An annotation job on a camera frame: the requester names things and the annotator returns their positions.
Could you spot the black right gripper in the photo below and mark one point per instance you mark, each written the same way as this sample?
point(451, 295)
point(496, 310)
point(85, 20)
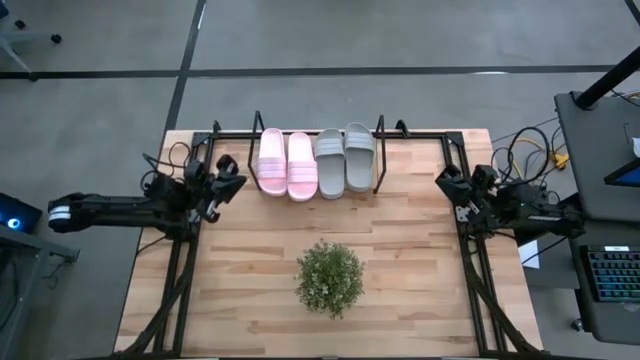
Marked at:
point(485, 200)

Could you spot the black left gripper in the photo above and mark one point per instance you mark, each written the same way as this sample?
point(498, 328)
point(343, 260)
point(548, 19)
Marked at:
point(200, 185)

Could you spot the pink rubber slide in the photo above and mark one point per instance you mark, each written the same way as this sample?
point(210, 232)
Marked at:
point(272, 160)
point(302, 167)

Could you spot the grey rubber slide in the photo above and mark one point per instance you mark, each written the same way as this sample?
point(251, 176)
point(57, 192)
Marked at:
point(330, 165)
point(359, 157)

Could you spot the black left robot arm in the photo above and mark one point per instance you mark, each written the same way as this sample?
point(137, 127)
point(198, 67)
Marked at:
point(110, 210)

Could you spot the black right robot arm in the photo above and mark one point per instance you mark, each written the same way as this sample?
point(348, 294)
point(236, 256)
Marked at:
point(540, 215)

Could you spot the white paper sheet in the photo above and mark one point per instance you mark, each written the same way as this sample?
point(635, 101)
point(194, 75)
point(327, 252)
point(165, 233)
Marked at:
point(529, 255)

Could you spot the green plant in black pot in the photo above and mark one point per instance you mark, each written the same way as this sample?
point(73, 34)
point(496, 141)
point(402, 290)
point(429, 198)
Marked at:
point(330, 277)

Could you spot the grey desk with pole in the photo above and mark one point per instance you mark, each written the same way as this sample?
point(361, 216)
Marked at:
point(595, 160)

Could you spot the black laptop with blue screen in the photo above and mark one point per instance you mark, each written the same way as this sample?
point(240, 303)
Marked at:
point(627, 175)

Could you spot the backlit black keyboard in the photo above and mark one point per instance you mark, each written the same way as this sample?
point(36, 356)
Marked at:
point(615, 272)

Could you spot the black round pole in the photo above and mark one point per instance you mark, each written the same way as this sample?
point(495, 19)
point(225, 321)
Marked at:
point(607, 80)

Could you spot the grey desk with keyboard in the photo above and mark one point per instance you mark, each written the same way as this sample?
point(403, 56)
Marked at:
point(610, 320)

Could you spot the black computer with blue light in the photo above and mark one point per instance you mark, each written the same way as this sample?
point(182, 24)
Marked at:
point(17, 212)

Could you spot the grey metal side table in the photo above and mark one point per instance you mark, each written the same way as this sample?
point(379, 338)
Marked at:
point(25, 280)

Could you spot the grey chair base with casters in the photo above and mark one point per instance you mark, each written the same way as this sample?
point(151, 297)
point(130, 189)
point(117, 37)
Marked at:
point(20, 37)

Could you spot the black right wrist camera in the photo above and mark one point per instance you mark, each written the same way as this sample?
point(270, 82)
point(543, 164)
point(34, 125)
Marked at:
point(485, 175)

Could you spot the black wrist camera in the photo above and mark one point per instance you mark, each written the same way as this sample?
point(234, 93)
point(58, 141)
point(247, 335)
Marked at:
point(485, 175)
point(227, 164)

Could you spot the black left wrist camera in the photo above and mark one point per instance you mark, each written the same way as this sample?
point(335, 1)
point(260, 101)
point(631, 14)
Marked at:
point(227, 164)

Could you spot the black aluminium table frame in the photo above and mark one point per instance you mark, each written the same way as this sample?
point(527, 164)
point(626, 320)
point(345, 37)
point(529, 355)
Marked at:
point(175, 280)

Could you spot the wooden shelf with black frame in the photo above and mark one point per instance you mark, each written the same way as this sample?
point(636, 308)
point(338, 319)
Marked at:
point(382, 150)

